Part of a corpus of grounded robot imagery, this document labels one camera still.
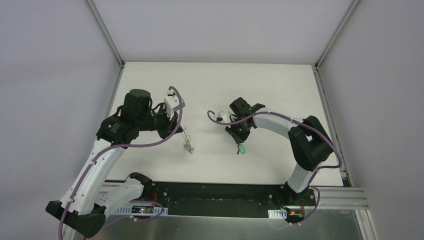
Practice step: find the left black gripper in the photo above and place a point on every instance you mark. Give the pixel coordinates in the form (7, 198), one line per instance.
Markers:
(173, 126)

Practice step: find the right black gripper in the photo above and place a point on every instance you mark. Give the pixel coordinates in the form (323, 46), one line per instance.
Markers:
(238, 132)

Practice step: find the key with green tag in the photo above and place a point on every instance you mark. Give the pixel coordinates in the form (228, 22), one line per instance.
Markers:
(240, 149)

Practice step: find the large metal keyring with clips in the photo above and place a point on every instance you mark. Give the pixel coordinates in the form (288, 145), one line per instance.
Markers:
(187, 141)

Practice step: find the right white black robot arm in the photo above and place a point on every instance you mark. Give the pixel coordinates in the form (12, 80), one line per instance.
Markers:
(308, 139)

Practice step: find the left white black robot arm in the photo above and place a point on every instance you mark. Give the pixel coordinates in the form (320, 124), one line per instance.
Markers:
(83, 209)

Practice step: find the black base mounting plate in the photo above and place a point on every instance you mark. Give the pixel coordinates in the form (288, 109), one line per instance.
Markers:
(223, 200)

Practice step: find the left circuit board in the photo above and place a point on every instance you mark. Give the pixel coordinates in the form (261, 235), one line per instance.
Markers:
(142, 210)

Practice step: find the circuit board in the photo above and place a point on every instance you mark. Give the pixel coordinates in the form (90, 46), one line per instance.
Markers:
(295, 216)
(142, 210)

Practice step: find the right circuit board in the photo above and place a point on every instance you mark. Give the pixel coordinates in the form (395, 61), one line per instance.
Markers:
(295, 216)

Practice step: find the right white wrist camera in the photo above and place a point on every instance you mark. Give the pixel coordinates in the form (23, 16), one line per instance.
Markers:
(223, 116)

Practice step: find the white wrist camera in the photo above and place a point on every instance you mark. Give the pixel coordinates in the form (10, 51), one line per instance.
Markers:
(173, 103)
(223, 116)

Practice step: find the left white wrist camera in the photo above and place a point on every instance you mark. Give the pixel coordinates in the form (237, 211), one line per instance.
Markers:
(173, 103)

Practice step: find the right white cable duct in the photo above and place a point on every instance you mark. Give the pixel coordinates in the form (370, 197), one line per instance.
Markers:
(277, 214)

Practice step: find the white cable duct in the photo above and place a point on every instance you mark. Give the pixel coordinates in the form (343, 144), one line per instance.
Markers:
(126, 211)
(277, 214)

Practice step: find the left white cable duct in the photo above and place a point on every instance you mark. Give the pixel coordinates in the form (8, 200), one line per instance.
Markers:
(126, 211)

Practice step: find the left aluminium frame post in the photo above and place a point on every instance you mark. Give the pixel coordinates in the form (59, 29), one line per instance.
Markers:
(98, 20)

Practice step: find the aluminium frame post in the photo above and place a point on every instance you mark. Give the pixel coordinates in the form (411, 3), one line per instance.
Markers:
(337, 32)
(98, 20)

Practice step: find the right aluminium frame post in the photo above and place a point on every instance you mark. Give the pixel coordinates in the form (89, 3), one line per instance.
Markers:
(337, 32)

